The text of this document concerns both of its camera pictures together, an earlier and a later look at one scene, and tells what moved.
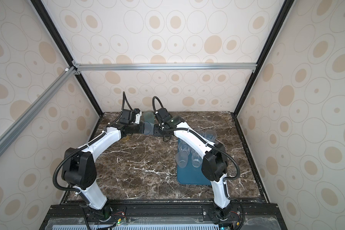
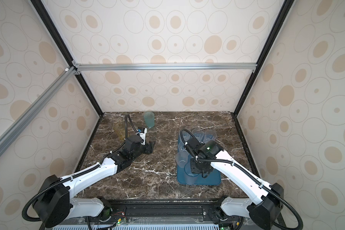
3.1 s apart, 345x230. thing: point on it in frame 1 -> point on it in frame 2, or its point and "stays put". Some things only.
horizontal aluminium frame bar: [165, 67] stays put
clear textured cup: [184, 146] stays put
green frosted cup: [149, 116] stays put
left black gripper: [141, 125] -> [150, 146]
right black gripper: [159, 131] -> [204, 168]
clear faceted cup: [210, 135] stays put
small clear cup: [201, 132] stays put
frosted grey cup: [182, 158] stays put
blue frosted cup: [148, 128] -> [189, 176]
